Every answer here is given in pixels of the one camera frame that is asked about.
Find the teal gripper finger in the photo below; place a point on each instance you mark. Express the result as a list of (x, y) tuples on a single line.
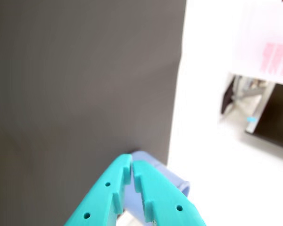
[(96, 200), (162, 197)]

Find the light blue pot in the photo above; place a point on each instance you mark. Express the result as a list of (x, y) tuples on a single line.
[(171, 177)]

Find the dark grey textured mat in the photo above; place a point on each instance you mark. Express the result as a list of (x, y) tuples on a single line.
[(85, 82)]

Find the dark brown cabinet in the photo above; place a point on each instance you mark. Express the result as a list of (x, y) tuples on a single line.
[(276, 117)]

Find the white sheet with pink print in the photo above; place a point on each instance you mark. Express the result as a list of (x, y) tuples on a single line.
[(261, 35)]

